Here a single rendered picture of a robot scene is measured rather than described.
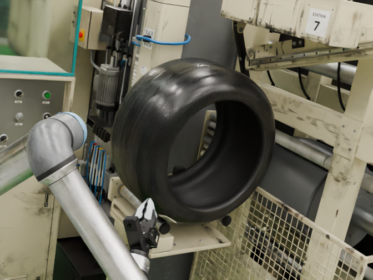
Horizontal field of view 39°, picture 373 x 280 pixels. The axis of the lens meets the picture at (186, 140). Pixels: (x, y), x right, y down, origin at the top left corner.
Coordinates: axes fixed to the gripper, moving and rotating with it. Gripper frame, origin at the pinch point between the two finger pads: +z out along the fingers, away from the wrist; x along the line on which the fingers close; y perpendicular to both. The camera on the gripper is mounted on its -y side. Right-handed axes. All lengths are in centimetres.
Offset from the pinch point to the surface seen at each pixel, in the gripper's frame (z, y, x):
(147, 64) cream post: 59, -8, -11
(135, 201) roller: 13.7, 20.7, -17.1
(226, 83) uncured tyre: 36.1, -14.6, 26.6
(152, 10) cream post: 73, -23, -6
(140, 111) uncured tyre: 22.9, -19.0, -0.2
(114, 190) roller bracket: 20.5, 22.1, -29.3
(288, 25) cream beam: 57, -18, 47
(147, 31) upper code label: 69, -16, -10
